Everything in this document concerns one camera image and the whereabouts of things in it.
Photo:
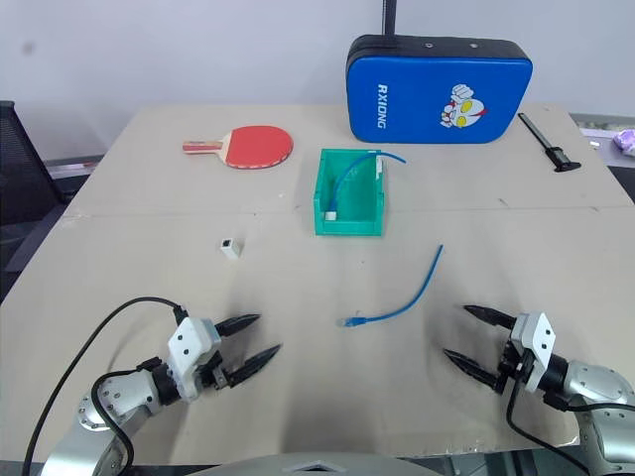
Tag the black plastic caliper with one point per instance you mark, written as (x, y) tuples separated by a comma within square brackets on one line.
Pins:
[(546, 142)]

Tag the blue RXIONG kick pad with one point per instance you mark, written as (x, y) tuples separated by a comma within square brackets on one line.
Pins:
[(436, 94)]

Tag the small white connector block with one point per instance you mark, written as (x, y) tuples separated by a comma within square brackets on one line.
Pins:
[(231, 246), (331, 215)]

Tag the purple crumpled object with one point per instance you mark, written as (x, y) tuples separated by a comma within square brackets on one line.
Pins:
[(626, 141)]

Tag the black pole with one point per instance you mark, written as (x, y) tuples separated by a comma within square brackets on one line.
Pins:
[(387, 17)]

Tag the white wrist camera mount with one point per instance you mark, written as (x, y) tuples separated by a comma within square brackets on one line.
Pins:
[(191, 347), (535, 342)]

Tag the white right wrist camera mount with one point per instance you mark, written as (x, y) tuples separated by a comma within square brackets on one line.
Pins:
[(535, 342)]

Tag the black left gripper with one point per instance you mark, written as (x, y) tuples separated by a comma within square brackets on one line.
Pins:
[(218, 378)]

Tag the grey side desk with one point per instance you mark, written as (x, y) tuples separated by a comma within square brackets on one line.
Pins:
[(612, 149)]

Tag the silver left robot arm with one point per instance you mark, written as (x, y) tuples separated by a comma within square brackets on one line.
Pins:
[(116, 399)]

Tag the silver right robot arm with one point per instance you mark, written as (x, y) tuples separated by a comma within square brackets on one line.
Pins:
[(600, 396)]

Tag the green plastic bin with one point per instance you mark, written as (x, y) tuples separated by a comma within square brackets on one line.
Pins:
[(364, 208)]

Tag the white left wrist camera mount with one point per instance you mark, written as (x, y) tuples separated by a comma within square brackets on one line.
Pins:
[(191, 347)]

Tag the red table tennis paddle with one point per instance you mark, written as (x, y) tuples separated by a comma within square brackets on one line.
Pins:
[(258, 145)]

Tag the grey rounded robot torso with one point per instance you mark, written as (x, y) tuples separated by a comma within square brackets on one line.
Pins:
[(322, 463)]

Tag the white connector block on bin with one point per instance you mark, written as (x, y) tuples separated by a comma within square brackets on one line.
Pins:
[(379, 167)]

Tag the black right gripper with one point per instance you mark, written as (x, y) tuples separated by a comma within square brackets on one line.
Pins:
[(508, 364)]

